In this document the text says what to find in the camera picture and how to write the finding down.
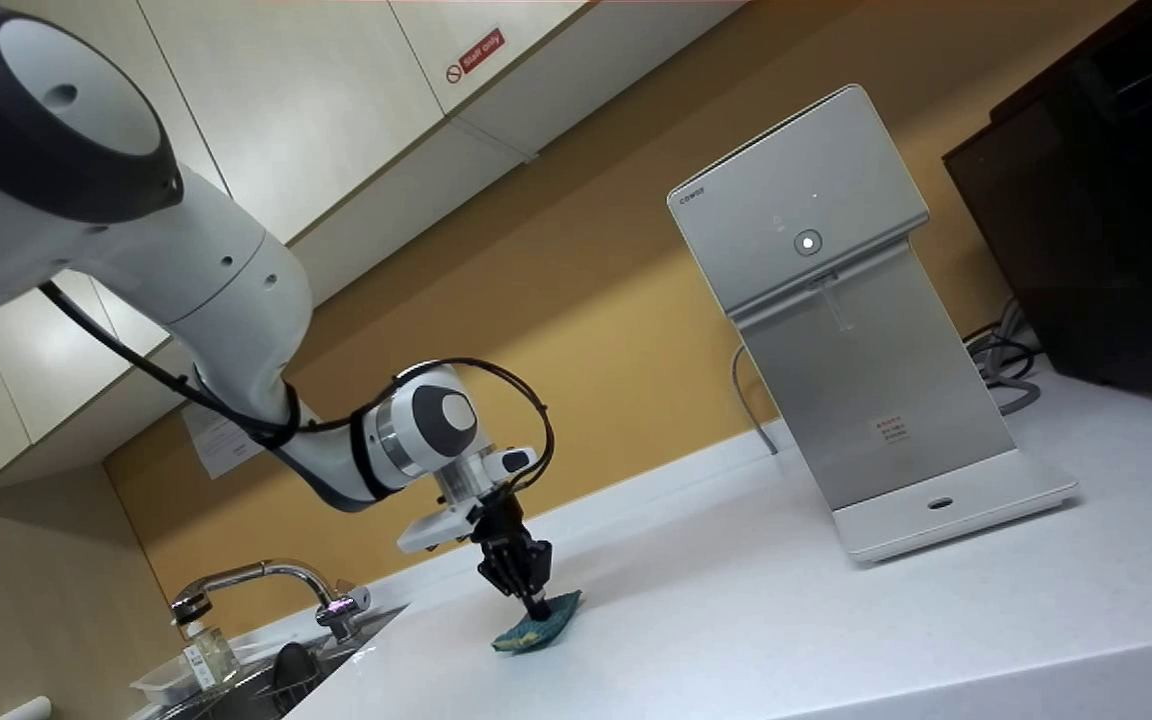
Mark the chrome sink faucet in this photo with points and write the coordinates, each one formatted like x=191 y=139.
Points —
x=257 y=579

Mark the white paper wall notice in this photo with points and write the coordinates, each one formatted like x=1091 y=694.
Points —
x=219 y=458

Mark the red warning sticker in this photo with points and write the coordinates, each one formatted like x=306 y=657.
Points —
x=478 y=53

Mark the teal sponge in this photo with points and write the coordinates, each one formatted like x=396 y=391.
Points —
x=522 y=639

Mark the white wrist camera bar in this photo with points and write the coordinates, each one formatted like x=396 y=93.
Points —
x=434 y=530

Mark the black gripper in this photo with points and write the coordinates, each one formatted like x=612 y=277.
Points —
x=508 y=545

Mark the wide cream cabinet door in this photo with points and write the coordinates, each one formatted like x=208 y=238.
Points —
x=308 y=80

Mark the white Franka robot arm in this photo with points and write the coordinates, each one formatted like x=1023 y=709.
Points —
x=201 y=264

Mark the black countertop appliance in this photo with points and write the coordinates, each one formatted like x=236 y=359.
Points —
x=1111 y=227

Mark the clear glass jar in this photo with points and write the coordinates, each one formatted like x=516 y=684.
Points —
x=208 y=657

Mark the cream cabinet door with sticker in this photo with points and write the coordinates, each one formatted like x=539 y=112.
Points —
x=439 y=22

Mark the silver water dispenser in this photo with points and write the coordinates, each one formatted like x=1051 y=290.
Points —
x=859 y=386

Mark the steel kitchen sink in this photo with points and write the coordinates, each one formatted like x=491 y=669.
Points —
x=270 y=684

